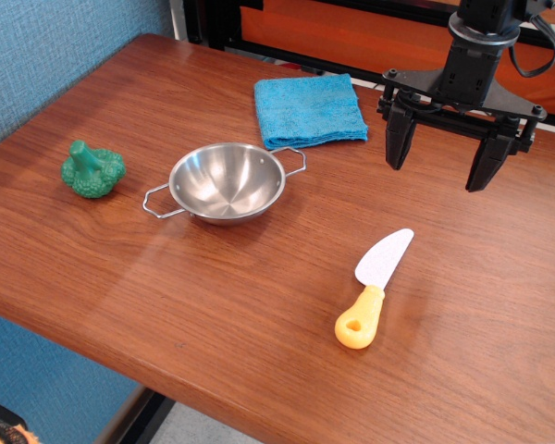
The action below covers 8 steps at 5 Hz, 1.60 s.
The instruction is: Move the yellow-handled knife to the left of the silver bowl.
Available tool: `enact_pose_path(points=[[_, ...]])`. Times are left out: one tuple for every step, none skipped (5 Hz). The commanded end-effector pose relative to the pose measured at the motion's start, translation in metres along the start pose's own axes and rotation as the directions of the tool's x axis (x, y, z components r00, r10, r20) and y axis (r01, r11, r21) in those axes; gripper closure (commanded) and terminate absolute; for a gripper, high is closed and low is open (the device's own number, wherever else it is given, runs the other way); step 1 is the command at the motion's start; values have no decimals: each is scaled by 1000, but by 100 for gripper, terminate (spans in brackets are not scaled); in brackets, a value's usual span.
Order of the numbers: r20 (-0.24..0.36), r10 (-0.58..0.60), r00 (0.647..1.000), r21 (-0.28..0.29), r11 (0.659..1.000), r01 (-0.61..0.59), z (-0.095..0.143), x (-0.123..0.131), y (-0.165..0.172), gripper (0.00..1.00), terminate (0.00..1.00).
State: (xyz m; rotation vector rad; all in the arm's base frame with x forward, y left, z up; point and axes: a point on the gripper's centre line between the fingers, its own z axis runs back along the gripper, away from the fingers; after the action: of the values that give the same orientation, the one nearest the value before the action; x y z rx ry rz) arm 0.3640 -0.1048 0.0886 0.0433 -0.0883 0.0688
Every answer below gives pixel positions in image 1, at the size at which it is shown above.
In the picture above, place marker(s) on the yellow-handled toy knife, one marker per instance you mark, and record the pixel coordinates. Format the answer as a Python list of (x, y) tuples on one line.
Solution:
[(356, 327)]

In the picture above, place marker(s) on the orange panel with black frame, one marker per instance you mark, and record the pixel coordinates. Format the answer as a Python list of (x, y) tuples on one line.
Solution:
[(365, 38)]

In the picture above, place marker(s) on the orange black object bottom-left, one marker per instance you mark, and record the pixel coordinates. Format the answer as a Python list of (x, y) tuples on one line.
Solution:
[(13, 429)]

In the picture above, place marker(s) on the black table leg frame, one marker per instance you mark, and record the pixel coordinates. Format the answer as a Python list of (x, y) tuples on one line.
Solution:
[(138, 419)]

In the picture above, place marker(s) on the blue folded cloth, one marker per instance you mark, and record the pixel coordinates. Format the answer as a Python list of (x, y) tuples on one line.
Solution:
[(307, 112)]

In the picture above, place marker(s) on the green toy broccoli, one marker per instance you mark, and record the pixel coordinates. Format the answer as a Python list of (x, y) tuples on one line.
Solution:
[(92, 173)]

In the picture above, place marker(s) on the silver metal bowl with handles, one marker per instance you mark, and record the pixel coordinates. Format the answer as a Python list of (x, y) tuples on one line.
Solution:
[(228, 183)]

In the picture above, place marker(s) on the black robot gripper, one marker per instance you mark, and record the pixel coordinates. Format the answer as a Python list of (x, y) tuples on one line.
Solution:
[(462, 97)]

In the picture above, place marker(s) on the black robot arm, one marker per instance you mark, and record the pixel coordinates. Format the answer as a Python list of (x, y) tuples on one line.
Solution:
[(499, 17)]

